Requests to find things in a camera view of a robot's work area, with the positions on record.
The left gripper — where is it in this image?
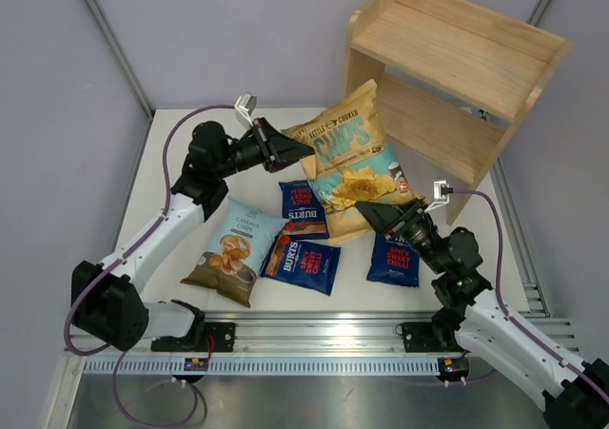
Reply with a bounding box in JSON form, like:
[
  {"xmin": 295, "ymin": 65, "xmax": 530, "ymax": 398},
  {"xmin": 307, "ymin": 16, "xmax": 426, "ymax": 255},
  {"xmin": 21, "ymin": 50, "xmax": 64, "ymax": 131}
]
[{"xmin": 213, "ymin": 116, "xmax": 311, "ymax": 179}]

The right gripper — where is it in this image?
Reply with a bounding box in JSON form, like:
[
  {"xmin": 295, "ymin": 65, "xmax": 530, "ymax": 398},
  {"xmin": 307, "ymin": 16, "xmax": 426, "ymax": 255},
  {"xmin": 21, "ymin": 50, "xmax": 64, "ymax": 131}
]
[{"xmin": 357, "ymin": 194, "xmax": 447, "ymax": 274}]

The blue Burts bag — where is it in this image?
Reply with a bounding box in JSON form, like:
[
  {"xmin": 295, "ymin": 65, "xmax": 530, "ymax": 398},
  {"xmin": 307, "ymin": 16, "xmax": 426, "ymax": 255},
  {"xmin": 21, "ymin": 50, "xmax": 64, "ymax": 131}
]
[
  {"xmin": 279, "ymin": 180, "xmax": 329, "ymax": 240},
  {"xmin": 366, "ymin": 234, "xmax": 420, "ymax": 287},
  {"xmin": 261, "ymin": 234, "xmax": 341, "ymax": 296}
]

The tan kettle chips bag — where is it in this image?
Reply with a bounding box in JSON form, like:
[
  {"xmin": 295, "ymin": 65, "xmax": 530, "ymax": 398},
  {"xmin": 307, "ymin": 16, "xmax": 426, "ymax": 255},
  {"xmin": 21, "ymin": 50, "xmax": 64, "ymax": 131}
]
[{"xmin": 282, "ymin": 79, "xmax": 424, "ymax": 244}]

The light blue cassava chips bag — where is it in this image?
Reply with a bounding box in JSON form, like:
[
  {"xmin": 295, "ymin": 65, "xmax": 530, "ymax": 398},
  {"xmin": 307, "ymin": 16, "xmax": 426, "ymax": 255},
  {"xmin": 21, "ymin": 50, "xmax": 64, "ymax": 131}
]
[{"xmin": 181, "ymin": 197, "xmax": 287, "ymax": 308}]

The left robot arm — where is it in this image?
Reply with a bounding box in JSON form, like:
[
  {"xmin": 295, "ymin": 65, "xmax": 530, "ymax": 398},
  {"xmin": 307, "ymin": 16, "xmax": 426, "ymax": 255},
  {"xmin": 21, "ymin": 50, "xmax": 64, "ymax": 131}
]
[{"xmin": 63, "ymin": 118, "xmax": 314, "ymax": 355}]

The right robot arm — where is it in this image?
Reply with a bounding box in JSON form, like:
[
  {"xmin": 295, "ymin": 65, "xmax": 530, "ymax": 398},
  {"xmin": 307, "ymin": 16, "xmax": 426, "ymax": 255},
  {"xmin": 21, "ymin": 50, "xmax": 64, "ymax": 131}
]
[{"xmin": 356, "ymin": 201, "xmax": 608, "ymax": 428}]

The wooden two-tier shelf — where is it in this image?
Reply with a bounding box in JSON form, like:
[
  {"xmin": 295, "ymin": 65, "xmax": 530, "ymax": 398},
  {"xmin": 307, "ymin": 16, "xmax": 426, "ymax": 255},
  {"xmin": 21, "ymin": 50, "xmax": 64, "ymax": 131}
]
[{"xmin": 343, "ymin": 0, "xmax": 574, "ymax": 225}]

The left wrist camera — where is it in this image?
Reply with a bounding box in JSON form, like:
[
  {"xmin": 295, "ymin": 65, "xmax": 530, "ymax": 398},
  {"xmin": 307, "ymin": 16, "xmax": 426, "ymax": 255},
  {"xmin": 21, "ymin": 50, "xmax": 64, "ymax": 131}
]
[{"xmin": 234, "ymin": 92, "xmax": 257, "ymax": 128}]

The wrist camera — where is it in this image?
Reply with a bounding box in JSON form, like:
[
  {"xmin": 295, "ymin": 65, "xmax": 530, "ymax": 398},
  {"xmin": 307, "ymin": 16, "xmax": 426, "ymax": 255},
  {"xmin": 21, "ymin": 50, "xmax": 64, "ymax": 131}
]
[
  {"xmin": 234, "ymin": 92, "xmax": 257, "ymax": 128},
  {"xmin": 424, "ymin": 180, "xmax": 453, "ymax": 212}
]

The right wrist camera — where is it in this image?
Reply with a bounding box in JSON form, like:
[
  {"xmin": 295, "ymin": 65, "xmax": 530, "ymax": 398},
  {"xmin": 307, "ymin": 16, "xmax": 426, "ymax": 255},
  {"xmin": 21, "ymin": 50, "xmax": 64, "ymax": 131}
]
[{"xmin": 424, "ymin": 180, "xmax": 453, "ymax": 212}]

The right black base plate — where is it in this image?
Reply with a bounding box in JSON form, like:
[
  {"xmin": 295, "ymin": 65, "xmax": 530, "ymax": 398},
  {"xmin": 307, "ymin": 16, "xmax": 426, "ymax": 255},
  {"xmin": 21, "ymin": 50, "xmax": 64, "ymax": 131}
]
[{"xmin": 397, "ymin": 321, "xmax": 469, "ymax": 354}]

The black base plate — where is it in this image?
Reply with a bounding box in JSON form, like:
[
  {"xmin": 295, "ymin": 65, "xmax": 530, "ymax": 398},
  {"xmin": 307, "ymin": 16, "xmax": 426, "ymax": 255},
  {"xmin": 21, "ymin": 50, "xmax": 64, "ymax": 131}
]
[
  {"xmin": 150, "ymin": 322, "xmax": 236, "ymax": 353},
  {"xmin": 397, "ymin": 321, "xmax": 469, "ymax": 354}
]

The aluminium mounting rail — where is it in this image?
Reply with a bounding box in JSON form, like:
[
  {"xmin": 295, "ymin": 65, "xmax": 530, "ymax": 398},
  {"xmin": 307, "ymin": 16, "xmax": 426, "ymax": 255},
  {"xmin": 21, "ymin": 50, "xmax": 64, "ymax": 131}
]
[{"xmin": 64, "ymin": 310, "xmax": 580, "ymax": 354}]

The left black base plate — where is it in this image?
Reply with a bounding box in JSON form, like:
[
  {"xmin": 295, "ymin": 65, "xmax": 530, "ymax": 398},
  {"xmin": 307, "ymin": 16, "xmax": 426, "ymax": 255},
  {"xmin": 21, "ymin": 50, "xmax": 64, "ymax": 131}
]
[{"xmin": 150, "ymin": 322, "xmax": 236, "ymax": 353}]

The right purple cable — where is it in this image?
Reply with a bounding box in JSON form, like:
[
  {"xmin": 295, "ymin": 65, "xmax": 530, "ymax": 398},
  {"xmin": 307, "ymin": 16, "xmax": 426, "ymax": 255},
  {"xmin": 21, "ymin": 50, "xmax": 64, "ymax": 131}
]
[{"xmin": 446, "ymin": 188, "xmax": 609, "ymax": 387}]

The white slotted cable duct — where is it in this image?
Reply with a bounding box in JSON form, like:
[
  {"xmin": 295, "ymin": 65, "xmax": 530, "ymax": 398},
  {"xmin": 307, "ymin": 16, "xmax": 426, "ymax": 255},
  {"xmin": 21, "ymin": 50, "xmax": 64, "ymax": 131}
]
[{"xmin": 85, "ymin": 355, "xmax": 440, "ymax": 377}]

